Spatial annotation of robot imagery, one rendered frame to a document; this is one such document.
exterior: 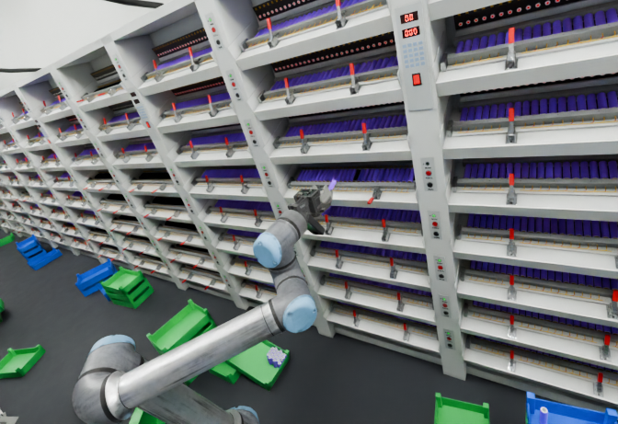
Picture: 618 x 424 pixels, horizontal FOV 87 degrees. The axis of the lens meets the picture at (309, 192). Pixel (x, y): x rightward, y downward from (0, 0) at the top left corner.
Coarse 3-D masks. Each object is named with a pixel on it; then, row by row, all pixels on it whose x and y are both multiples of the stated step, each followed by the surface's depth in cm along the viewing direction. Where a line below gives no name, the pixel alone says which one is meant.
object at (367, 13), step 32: (288, 0) 117; (320, 0) 112; (352, 0) 104; (384, 0) 93; (256, 32) 131; (288, 32) 113; (320, 32) 102; (352, 32) 96; (384, 32) 92; (256, 64) 120
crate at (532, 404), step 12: (528, 396) 95; (528, 408) 94; (552, 408) 95; (564, 408) 94; (576, 408) 92; (528, 420) 95; (552, 420) 95; (564, 420) 94; (576, 420) 93; (588, 420) 92; (600, 420) 91; (612, 420) 87
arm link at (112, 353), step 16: (112, 336) 97; (96, 352) 91; (112, 352) 92; (128, 352) 95; (96, 368) 86; (112, 368) 88; (128, 368) 93; (160, 400) 98; (176, 400) 102; (192, 400) 106; (208, 400) 113; (160, 416) 100; (176, 416) 102; (192, 416) 105; (208, 416) 109; (224, 416) 115; (240, 416) 119; (256, 416) 127
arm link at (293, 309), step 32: (288, 288) 87; (256, 320) 82; (288, 320) 81; (192, 352) 81; (224, 352) 81; (96, 384) 81; (128, 384) 80; (160, 384) 80; (96, 416) 77; (128, 416) 81
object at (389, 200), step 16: (288, 176) 150; (288, 192) 148; (336, 192) 135; (352, 192) 131; (368, 192) 127; (384, 192) 123; (416, 192) 111; (384, 208) 124; (400, 208) 120; (416, 208) 116
